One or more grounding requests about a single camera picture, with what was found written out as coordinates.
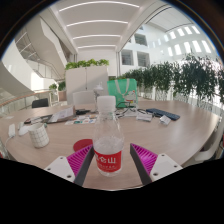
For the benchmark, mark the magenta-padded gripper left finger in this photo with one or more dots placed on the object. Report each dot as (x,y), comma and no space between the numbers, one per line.
(58,166)

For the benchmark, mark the flat round red coaster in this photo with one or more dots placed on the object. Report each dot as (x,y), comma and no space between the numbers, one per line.
(81,145)

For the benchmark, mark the small black box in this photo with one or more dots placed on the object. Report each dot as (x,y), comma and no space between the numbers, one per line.
(82,112)

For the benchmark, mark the white power strip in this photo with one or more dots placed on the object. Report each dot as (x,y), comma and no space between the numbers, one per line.
(12,130)

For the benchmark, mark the glass railing with wooden handrail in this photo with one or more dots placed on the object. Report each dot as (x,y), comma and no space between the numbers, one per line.
(16,100)

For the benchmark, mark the white paper packet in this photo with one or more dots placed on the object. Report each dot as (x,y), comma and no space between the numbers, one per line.
(144,116)

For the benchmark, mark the plant in brown planter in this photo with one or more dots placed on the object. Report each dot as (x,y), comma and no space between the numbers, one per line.
(62,95)

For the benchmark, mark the open booklet on dark folder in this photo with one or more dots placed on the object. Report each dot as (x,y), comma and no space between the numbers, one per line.
(61,114)

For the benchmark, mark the black chair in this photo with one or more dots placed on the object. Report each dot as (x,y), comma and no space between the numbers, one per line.
(40,103)

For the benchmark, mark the row of leafy green plants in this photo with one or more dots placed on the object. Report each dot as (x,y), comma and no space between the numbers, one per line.
(186,78)

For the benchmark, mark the green tote bag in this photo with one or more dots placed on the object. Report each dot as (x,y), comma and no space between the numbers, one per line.
(121,90)

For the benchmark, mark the tall clear frosted bottle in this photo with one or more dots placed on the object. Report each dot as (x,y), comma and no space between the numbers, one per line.
(98,90)

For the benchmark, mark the white computer mouse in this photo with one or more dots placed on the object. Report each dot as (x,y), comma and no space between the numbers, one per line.
(23,130)

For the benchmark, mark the clear water bottle red label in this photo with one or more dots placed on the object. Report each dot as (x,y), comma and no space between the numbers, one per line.
(108,146)

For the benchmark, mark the ceiling light strips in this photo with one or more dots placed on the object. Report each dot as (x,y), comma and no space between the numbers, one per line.
(98,22)

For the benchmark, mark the green plants atop cabinet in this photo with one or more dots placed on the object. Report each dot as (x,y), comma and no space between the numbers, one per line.
(86,63)

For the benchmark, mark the white plastic armchair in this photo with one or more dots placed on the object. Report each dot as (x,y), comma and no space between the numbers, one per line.
(213,150)

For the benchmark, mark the dark blue flat phone case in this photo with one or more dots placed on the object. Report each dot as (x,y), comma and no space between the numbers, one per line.
(163,114)

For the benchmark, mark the white cabinet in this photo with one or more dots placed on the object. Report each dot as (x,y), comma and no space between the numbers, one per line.
(85,83)

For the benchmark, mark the small potted green plant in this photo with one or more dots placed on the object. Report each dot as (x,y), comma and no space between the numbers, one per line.
(53,87)

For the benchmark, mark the white grid-pattern cup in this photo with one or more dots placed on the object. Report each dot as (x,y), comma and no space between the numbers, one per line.
(39,136)

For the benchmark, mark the small clear plastic packet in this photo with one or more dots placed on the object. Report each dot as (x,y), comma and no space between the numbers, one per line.
(165,120)

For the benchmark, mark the white chair with plain backrest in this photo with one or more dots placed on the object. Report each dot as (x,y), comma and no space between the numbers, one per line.
(83,97)

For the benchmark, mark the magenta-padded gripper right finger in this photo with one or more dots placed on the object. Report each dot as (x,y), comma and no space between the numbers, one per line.
(164,165)

